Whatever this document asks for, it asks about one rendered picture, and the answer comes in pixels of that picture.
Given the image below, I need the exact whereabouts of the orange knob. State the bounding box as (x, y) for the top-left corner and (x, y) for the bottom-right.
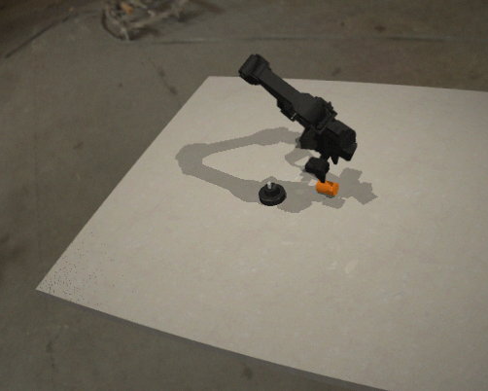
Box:
(316, 180), (338, 196)

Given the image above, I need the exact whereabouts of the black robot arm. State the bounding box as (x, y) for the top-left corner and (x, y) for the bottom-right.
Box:
(238, 54), (358, 161)

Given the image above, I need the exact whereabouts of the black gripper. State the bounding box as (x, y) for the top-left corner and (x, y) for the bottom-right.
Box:
(305, 134), (339, 183)

